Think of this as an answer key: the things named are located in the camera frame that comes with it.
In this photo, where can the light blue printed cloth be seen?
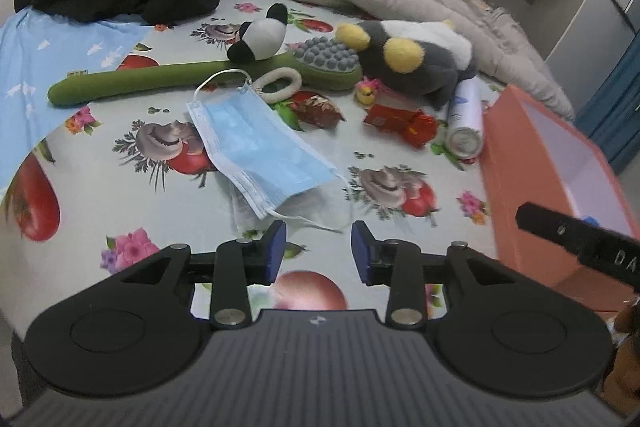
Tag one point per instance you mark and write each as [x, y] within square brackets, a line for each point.
[50, 57]

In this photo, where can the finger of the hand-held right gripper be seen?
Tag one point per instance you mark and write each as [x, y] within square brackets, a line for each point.
[575, 237]

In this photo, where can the red packet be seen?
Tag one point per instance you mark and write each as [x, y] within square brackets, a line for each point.
[395, 122]

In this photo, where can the green massage hammer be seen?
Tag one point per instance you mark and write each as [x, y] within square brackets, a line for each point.
[150, 79]

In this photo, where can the dark blue curtain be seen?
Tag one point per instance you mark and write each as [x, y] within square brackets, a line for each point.
[612, 117]

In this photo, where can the orange cardboard box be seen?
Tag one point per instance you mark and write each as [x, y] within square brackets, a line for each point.
[520, 187]

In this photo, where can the clear plastic wrapper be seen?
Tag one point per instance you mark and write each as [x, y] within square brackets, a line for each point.
[305, 207]

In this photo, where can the brown object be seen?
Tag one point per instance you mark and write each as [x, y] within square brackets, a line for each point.
[625, 347]

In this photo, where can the grey penguin plush toy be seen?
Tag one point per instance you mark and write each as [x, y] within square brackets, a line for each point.
[400, 79]

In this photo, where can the white hair scrunchie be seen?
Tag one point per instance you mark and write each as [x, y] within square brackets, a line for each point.
[293, 79]

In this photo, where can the blue face mask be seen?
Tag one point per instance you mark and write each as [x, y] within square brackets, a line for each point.
[250, 147]

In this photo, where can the panda plush toy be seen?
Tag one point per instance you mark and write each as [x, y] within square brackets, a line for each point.
[262, 34]

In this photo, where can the fruit print bedsheet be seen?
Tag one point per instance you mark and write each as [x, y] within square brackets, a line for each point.
[125, 192]

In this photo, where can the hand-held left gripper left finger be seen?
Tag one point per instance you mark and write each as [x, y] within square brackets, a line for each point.
[278, 252]

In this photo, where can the small pink yellow toy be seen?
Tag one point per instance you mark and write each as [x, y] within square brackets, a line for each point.
[366, 93]

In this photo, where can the white spray bottle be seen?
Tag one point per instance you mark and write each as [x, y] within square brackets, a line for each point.
[465, 117]

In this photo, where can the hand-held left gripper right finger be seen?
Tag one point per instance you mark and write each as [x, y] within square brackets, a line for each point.
[360, 252]

